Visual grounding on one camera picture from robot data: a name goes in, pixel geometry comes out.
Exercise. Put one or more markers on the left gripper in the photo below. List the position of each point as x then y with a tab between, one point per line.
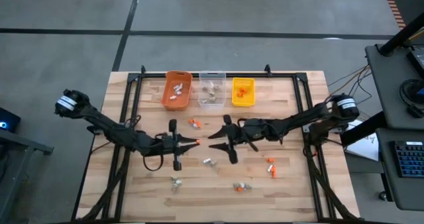
162	144

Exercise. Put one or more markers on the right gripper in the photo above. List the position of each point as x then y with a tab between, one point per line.
248	129

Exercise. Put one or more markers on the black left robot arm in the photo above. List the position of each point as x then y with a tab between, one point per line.
99	121

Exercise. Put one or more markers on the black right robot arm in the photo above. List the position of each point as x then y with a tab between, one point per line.
298	121

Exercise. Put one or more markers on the orange plastic bin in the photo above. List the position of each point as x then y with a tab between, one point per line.
185	101

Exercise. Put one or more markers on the yellow plastic basket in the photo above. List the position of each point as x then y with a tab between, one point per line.
252	102

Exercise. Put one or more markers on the clear plastic bin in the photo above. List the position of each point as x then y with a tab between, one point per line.
200	94

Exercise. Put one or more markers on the black diagonal bar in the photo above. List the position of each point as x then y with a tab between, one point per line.
364	129

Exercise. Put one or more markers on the white paper sheet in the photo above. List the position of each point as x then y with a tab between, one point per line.
367	147

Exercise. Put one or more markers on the grey side desk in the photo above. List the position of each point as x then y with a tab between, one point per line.
387	85
387	184

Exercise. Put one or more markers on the grey metal desk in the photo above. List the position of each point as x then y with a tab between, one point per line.
13	171

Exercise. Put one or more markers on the black box with blue light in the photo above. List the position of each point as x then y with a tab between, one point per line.
10	118

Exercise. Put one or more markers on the black backlit keyboard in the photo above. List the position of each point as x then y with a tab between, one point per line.
410	157

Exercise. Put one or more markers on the black headphones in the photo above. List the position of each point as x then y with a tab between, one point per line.
414	111

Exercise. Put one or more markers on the orange black striped strip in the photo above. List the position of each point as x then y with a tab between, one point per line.
394	8

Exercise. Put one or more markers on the black aluminium table frame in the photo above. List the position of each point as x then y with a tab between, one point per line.
152	75

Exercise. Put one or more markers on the black metal stand post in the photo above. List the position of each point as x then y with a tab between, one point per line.
401	35

